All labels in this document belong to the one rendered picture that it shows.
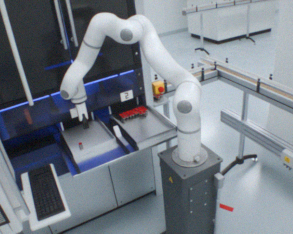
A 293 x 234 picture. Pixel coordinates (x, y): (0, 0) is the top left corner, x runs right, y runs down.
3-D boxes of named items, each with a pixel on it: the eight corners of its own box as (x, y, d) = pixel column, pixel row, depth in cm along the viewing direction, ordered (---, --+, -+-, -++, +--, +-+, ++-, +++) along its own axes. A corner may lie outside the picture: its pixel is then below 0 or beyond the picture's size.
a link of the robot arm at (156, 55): (183, 115, 131) (188, 100, 144) (205, 103, 125) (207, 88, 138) (113, 30, 118) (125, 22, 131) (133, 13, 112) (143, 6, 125)
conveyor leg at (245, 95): (232, 162, 257) (238, 87, 218) (239, 158, 260) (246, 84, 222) (239, 167, 250) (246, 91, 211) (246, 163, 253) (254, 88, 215)
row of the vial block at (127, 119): (122, 122, 181) (121, 116, 179) (146, 114, 188) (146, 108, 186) (123, 124, 180) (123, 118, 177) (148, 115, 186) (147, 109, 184)
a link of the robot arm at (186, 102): (202, 121, 143) (202, 78, 131) (198, 142, 127) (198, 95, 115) (178, 120, 146) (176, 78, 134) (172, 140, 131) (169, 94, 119)
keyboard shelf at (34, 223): (9, 181, 156) (7, 178, 154) (53, 165, 166) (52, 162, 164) (16, 238, 120) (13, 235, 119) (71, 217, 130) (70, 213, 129)
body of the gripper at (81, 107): (71, 97, 151) (76, 115, 157) (73, 104, 143) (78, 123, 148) (84, 94, 153) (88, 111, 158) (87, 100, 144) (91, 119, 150)
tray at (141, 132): (114, 121, 184) (113, 117, 182) (148, 109, 193) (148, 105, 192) (136, 147, 157) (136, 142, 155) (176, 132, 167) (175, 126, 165)
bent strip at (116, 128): (114, 134, 170) (113, 126, 167) (118, 133, 172) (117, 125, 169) (124, 146, 159) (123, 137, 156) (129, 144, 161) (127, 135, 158)
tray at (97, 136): (60, 132, 180) (58, 127, 178) (96, 119, 189) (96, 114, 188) (74, 159, 153) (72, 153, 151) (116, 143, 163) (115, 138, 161)
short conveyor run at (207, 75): (148, 105, 207) (146, 86, 199) (138, 98, 219) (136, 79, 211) (218, 81, 233) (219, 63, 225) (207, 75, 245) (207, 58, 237)
